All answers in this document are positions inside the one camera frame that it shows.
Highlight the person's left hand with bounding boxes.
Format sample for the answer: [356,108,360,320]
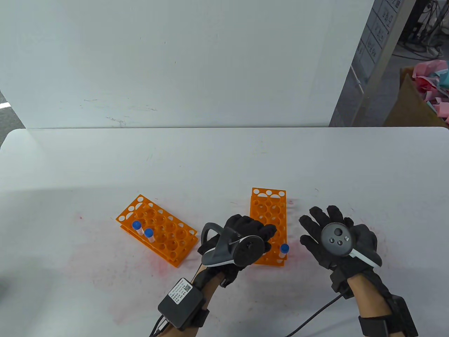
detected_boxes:
[197,214,277,289]

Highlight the orange test tube rack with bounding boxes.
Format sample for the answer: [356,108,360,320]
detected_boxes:
[250,187,288,267]
[116,194,199,268]

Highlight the black labelled wrist module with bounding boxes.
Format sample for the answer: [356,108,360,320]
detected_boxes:
[158,277,210,330]

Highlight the pink paper scraps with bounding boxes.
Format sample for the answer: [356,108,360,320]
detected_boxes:
[412,59,449,123]

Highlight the grey partition panel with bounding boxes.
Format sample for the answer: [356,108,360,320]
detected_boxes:
[329,0,402,127]

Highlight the white backdrop board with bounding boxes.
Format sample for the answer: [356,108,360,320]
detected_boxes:
[0,0,376,128]

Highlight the grey hand controller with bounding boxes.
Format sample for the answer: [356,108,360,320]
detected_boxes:
[201,222,264,267]
[321,222,383,269]

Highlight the tangle of black cables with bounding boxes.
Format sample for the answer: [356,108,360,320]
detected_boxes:
[400,0,449,58]

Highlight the person's right forearm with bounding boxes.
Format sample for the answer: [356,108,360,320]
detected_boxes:
[347,272,418,337]

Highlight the brown cardboard box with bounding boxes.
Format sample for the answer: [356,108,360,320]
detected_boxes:
[384,66,449,127]

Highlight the thin white cable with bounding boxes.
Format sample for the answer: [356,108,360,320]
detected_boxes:
[351,65,365,94]

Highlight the black plain wrist module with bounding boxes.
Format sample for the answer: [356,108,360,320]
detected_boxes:
[358,295,418,337]

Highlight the person's right hand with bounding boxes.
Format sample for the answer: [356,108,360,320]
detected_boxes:
[298,205,382,299]

